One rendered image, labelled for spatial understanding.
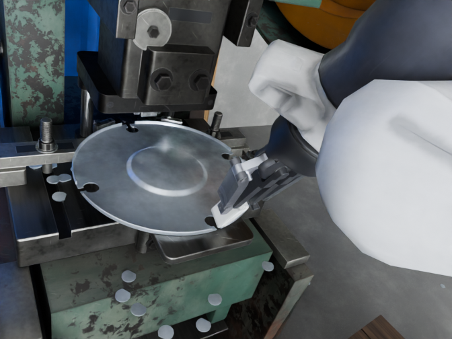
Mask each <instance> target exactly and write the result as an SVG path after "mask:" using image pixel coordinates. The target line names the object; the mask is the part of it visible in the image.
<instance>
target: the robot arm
mask: <svg viewBox="0 0 452 339"><path fill-rule="evenodd" d="M248 86H249V89H250V91H251V92H252V93H253V94H254V95H255V96H257V97H258V98H260V99H261V100H262V101H263V102H265V103H266V104H267V105H269V106H270V107H271V108H272V109H274V110H275V111H276V112H278V113H279V114H280V116H279V117H278V118H277V119H276V120H275V121H274V123H273V124H272V128H271V131H270V139H269V142H268V144H267V145H265V146H264V147H263V148H261V149H259V150H257V151H256V153H255V155H254V158H253V159H250V160H248V161H245V160H244V159H242V160H241V159H240V157H234V158H233V159H231V160H230V161H229V163H230V166H231V167H230V169H229V171H228V172H227V175H226V176H225V178H224V180H223V181H222V183H221V185H220V187H219V189H218V190H217V193H218V195H219V198H220V201H219V202H218V203H217V204H216V205H215V206H214V207H213V208H212V209H211V211H212V214H213V217H214V219H215V223H216V225H217V227H218V228H221V227H226V226H227V225H228V224H230V222H232V221H233V220H234V219H236V218H237V217H238V216H240V215H241V214H242V213H243V212H244V211H246V210H247V209H248V208H249V206H248V205H250V207H251V209H252V211H254V210H256V209H258V208H260V207H259V205H258V202H259V201H260V200H263V201H267V200H269V199H270V198H272V197H273V196H275V195H277V194H278V193H280V192H282V191H283V190H285V189H286V188H288V187H289V186H291V185H293V184H294V183H296V182H298V181H299V180H300V179H302V178H304V177H305V176H307V177H317V182H318V186H319V192H320V195H321V199H322V202H323V204H324V206H325V208H326V210H327V211H328V213H329V215H330V216H331V218H332V220H333V222H334V223H335V224H336V225H337V226H338V227H339V228H340V229H341V230H342V232H343V233H344V234H345V235H346V236H347V237H348V238H349V239H350V240H351V241H352V242H353V244H354V245H355V246H356V247H357V248H358V249H359V250H360V251H361V252H362V253H364V254H366V255H368V256H371V257H373V258H375V259H378V260H380V261H382V262H385V263H386V264H389V265H391V266H397V267H402V268H409V269H412V270H419V271H424V272H431V273H435V274H442V275H446V276H452V0H376V1H375V2H374V3H373V4H372V5H371V6H370V7H369V8H368V10H366V12H364V14H362V16H360V18H359V19H358V20H357V21H355V23H354V26H353V27H352V30H351V31H350V33H349V35H348V37H347V39H346V41H344V42H343V43H342V44H340V45H338V46H337V47H336V48H334V49H332V50H331V51H329V52H327V53H326V54H322V53H319V52H316V51H313V50H309V49H307V48H303V47H301V46H297V45H295V44H291V43H289V42H285V41H283V40H279V39H278V40H275V41H273V42H271V43H270V45H269V46H268V47H267V48H266V50H265V51H264V52H263V53H262V56H261V57H260V58H259V60H258V62H257V63H256V66H255V68H254V71H253V73H252V76H251V79H250V82H249V84H248Z"/></svg>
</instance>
